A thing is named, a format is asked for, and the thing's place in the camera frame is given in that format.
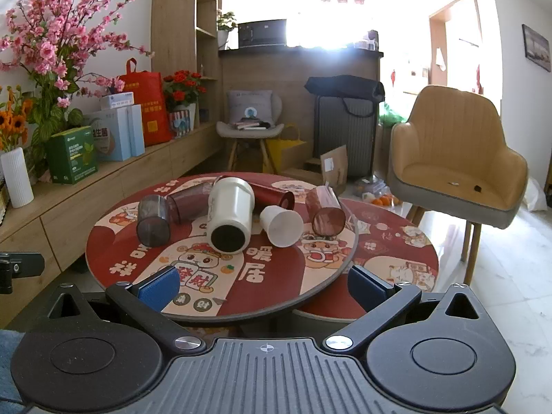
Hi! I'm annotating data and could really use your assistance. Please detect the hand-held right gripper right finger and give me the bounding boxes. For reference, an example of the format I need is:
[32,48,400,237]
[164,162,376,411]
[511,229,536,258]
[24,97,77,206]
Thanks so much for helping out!
[323,265,488,353]

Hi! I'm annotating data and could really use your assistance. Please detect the grey printed cushion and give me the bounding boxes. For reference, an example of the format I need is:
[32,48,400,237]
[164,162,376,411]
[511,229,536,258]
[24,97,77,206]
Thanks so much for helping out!
[227,90,274,125]

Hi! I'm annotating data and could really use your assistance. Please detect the red tote bag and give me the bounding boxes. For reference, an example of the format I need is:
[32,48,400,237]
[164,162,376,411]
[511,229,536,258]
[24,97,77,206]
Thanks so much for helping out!
[118,59,174,147]

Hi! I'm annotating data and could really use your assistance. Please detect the grey translucent cup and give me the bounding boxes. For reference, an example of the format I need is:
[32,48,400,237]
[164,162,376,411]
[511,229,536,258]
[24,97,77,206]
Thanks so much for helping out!
[137,195,172,246]

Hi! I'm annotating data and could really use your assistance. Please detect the black countertop appliance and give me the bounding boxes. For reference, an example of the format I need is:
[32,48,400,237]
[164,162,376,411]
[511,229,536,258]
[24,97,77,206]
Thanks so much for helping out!
[237,19,288,49]

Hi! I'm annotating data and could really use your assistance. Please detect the green potted plant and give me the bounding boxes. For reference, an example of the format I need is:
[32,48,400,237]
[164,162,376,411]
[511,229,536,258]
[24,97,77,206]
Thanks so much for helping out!
[217,11,238,51]

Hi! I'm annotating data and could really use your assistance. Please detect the blue rug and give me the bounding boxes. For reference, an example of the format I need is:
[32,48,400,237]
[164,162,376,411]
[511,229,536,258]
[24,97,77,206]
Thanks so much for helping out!
[0,329,27,407]

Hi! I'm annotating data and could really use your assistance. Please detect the small round printed table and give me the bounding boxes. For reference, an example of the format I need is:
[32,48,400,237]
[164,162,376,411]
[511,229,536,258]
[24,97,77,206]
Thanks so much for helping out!
[293,198,440,321]

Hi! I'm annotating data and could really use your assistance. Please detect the red rose potted plant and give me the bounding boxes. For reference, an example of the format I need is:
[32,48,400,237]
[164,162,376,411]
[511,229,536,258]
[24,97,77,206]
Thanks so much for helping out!
[163,70,207,139]

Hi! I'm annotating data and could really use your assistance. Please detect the sunflower bouquet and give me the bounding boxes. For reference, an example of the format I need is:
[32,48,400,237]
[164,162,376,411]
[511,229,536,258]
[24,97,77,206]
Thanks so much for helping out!
[0,86,34,152]

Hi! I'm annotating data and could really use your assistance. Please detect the large white cup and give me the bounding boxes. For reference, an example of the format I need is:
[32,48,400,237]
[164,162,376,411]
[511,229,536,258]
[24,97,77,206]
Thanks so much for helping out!
[207,175,255,253]

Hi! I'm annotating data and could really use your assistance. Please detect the large round printed table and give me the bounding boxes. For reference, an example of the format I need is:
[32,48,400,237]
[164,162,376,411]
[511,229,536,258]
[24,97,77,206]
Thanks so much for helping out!
[85,172,359,322]

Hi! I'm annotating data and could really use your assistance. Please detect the pink blossom branches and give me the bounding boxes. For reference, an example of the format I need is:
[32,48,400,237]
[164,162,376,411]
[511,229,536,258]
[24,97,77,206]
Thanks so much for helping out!
[0,0,155,177]

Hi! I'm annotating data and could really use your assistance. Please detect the small white cup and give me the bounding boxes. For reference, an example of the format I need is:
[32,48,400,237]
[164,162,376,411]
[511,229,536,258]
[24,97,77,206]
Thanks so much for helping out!
[259,205,304,248]

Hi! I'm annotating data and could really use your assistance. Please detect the black bag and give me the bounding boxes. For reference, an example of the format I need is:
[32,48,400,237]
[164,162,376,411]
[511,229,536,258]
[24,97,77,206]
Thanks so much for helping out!
[305,75,386,115]

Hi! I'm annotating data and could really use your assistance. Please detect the green box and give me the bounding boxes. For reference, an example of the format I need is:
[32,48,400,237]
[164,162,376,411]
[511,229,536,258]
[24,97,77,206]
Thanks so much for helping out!
[46,126,99,185]

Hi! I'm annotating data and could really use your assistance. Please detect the grey ribbed suitcase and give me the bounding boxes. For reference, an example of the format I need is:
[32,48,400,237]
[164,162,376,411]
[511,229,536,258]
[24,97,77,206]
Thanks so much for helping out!
[314,92,380,178]

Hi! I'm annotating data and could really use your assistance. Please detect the tall wooden shelf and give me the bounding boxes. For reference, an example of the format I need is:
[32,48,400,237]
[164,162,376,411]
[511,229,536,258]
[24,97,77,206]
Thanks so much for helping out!
[151,0,223,131]

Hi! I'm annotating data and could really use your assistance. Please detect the brown-red translucent cup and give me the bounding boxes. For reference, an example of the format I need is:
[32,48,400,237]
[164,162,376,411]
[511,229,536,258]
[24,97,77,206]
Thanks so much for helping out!
[305,185,346,237]

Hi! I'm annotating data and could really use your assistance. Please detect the tan armchair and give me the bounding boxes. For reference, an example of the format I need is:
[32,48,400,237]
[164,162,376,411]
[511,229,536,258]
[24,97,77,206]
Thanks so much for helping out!
[387,85,529,285]

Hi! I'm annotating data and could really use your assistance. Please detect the white plastic bag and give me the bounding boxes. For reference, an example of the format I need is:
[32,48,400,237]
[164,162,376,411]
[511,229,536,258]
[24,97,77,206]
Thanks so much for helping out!
[521,178,549,213]

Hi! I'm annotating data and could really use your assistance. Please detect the light blue box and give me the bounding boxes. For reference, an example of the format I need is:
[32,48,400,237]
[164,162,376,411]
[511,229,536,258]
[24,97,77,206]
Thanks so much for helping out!
[84,104,146,162]

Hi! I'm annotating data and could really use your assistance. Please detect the green bag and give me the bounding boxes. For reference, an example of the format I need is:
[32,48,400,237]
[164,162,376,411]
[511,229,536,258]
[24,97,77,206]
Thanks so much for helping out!
[378,102,407,129]

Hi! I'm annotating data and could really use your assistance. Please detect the white ribbed vase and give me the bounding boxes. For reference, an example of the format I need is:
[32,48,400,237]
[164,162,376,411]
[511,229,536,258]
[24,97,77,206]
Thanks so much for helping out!
[0,147,35,209]

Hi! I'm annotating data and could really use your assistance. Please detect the dark red translucent cup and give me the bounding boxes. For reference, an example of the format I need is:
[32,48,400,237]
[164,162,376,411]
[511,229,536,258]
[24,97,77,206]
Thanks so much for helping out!
[166,181,216,225]

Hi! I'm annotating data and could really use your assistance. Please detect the framed wall picture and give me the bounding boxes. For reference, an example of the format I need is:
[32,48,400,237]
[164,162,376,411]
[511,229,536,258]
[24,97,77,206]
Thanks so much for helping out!
[522,23,552,73]

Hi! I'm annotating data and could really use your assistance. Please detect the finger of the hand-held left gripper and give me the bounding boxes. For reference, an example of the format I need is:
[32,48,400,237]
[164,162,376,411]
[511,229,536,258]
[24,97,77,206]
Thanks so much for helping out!
[0,253,45,295]

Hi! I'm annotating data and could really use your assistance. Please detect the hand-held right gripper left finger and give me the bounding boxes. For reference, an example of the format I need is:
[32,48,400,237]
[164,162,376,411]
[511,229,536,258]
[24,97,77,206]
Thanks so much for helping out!
[47,266,207,353]

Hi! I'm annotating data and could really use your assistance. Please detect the low wooden cabinet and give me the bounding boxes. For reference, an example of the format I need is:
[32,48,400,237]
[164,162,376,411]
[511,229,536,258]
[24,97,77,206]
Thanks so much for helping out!
[0,121,223,308]

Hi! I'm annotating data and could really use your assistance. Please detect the wooden bar counter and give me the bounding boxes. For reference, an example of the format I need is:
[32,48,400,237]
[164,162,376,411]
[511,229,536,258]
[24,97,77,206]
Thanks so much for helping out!
[218,47,384,174]

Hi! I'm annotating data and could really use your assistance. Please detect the grey shell chair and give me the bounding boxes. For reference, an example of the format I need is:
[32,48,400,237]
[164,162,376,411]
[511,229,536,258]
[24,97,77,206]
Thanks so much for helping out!
[216,95,285,174]

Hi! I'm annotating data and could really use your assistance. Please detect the yellow paper bag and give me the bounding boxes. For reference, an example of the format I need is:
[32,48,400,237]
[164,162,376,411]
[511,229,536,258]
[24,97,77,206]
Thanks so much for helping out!
[266,125,308,174]

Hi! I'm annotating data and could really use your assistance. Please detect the dark red tumbler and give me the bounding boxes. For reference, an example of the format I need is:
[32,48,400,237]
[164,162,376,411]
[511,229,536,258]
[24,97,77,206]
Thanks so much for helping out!
[248,182,296,213]

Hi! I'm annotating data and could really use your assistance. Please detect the small white box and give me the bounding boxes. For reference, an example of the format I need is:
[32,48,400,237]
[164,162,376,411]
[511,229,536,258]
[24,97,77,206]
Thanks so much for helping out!
[100,92,136,111]

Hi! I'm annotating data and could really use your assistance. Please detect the cardboard box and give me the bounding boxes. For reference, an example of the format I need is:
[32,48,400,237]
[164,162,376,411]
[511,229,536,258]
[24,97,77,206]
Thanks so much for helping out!
[320,144,349,195]

